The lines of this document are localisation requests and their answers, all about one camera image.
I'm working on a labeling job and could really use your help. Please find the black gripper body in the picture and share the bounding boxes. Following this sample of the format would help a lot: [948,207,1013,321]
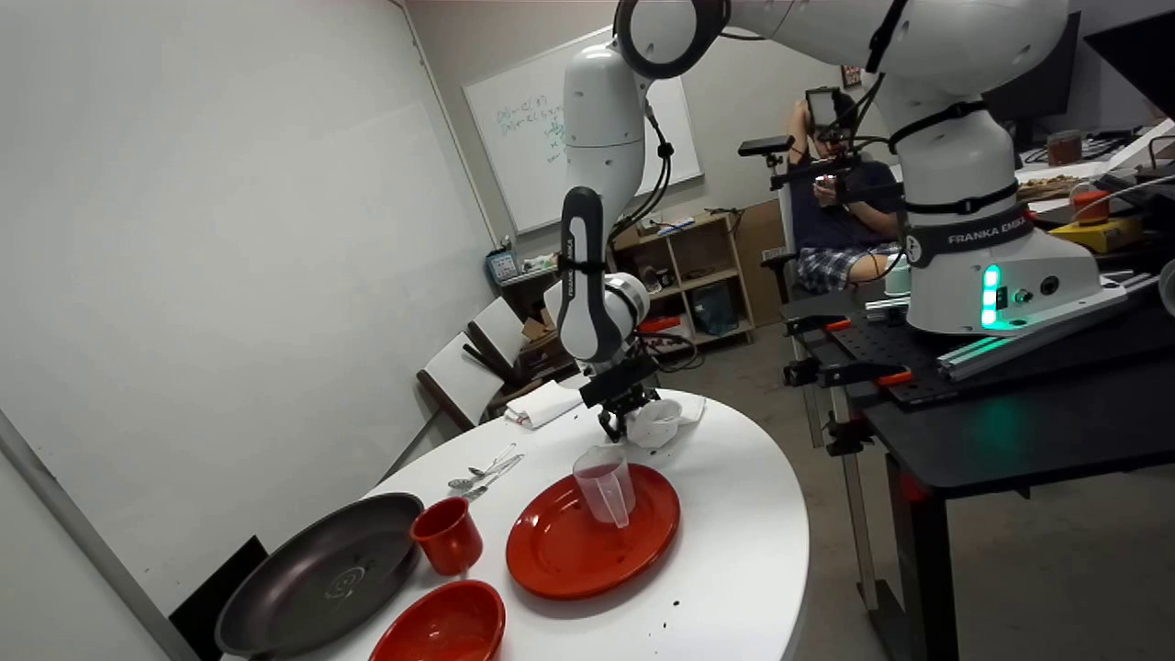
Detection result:
[581,346,664,420]

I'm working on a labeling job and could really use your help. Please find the white cloth towel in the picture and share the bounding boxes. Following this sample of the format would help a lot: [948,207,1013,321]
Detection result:
[620,398,710,455]

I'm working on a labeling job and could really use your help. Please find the folded white towel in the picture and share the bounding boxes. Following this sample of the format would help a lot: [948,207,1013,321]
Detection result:
[505,379,589,435]

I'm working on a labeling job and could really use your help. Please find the clear plastic measuring cup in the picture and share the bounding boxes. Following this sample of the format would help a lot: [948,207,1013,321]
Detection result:
[570,446,638,532]

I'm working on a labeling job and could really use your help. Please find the wooden shelf unit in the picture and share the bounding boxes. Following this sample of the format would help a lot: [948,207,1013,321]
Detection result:
[611,213,756,362]

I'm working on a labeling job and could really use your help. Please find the large red plate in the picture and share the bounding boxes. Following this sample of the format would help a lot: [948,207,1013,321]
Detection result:
[505,458,685,603]

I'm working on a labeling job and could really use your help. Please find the red mug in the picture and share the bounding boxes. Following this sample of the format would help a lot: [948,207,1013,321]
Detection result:
[408,494,488,579]

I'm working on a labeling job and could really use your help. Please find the small red bowl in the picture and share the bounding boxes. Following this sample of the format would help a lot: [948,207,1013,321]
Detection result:
[369,577,511,661]

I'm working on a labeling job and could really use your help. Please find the seated person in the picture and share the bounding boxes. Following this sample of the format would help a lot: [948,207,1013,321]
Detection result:
[781,84,912,297]

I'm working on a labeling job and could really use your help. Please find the black frying pan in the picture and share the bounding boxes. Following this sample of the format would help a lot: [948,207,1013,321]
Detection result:
[214,490,431,661]

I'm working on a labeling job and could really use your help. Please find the black robot desk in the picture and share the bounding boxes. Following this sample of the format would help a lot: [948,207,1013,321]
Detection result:
[781,292,1175,661]

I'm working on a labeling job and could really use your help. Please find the black monitor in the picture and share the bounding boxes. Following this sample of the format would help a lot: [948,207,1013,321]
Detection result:
[1081,7,1175,123]

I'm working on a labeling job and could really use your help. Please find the wall whiteboard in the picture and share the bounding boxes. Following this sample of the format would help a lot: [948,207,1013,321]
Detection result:
[461,26,710,240]

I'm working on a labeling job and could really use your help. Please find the aluminium rail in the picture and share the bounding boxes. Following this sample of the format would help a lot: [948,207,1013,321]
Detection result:
[932,273,1161,379]

